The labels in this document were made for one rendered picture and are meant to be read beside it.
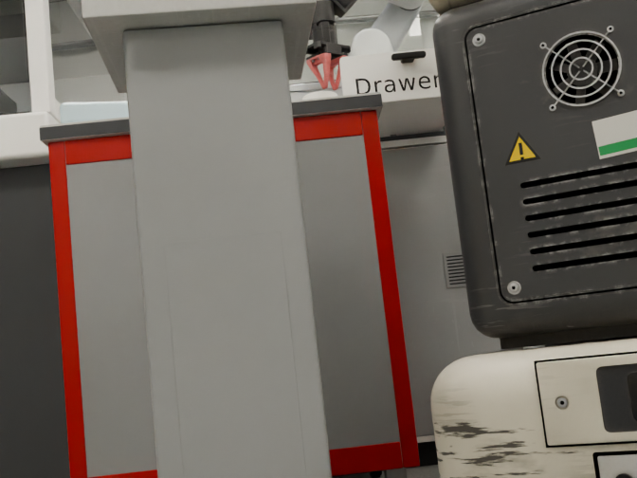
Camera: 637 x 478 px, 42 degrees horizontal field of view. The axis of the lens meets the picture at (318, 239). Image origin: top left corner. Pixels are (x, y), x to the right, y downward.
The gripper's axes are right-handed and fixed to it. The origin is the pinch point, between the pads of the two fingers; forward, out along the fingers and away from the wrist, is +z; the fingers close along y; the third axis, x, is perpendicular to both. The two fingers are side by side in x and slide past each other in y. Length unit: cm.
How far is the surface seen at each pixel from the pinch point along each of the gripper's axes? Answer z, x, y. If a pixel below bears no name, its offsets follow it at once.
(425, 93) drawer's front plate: 7.6, 23.4, -5.6
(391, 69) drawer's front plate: 1.6, 18.9, -0.6
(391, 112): 7.9, 9.2, -9.9
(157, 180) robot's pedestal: 34, 52, 79
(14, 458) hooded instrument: 77, -48, 62
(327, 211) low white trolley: 34, 28, 31
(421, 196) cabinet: 25.9, -0.7, -28.0
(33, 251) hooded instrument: 31, -45, 55
